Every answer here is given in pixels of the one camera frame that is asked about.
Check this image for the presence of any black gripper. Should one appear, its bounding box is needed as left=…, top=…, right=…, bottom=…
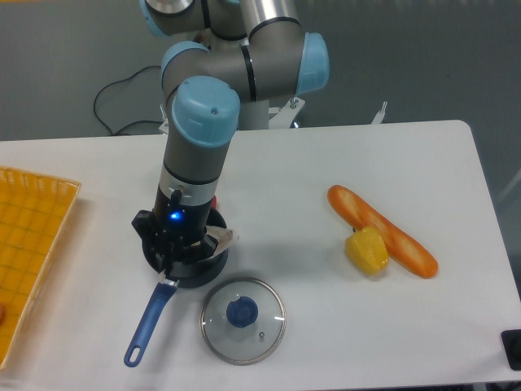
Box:
left=131, top=188, right=217, bottom=269

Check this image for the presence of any toast slice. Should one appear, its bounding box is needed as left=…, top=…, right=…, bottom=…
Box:
left=206, top=226, right=239, bottom=253

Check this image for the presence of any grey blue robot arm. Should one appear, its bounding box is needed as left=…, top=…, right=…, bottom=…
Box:
left=134, top=1, right=330, bottom=271

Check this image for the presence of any glass lid blue knob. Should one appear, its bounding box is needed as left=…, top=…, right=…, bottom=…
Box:
left=199, top=277, right=287, bottom=366

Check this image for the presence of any yellow plastic basket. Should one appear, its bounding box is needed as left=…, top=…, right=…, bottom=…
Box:
left=1, top=166, right=81, bottom=369

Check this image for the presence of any yellow bell pepper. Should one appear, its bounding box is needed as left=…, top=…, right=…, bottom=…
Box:
left=344, top=226, right=389, bottom=275

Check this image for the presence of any orange baguette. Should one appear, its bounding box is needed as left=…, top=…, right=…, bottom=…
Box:
left=327, top=185, right=439, bottom=279

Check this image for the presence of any black device at edge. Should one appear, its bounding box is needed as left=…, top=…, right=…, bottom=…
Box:
left=501, top=329, right=521, bottom=371

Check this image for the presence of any black pot blue handle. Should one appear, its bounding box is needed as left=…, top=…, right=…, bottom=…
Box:
left=123, top=207, right=228, bottom=367

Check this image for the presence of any black cable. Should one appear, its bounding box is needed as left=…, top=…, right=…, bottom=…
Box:
left=93, top=65, right=172, bottom=136

